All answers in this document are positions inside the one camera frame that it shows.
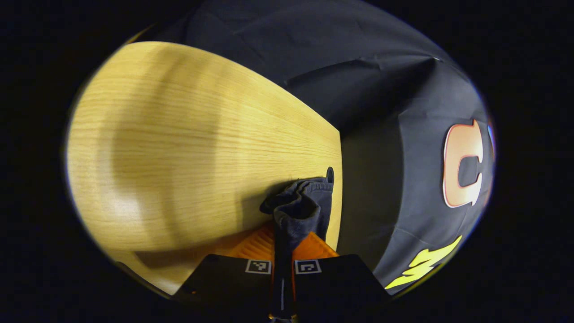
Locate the black backdrop cloth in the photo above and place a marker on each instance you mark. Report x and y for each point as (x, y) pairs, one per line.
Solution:
(381, 112)

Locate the dark grey jeans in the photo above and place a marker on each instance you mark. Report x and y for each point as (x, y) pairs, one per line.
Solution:
(300, 211)

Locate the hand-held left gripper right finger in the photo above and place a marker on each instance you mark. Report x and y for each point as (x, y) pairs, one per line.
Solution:
(341, 282)

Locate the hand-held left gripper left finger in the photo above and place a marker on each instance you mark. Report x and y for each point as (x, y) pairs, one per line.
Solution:
(224, 282)

